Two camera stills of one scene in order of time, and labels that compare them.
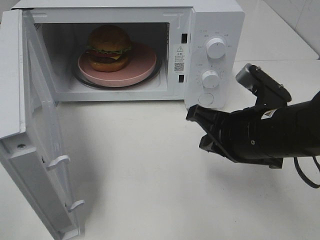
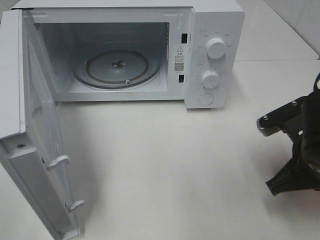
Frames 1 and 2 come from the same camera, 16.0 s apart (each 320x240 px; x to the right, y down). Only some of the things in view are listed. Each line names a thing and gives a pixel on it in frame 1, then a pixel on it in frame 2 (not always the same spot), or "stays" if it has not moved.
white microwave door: [31, 140] stays
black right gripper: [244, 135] → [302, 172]
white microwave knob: [210, 79] stays
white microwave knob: [216, 48] stays
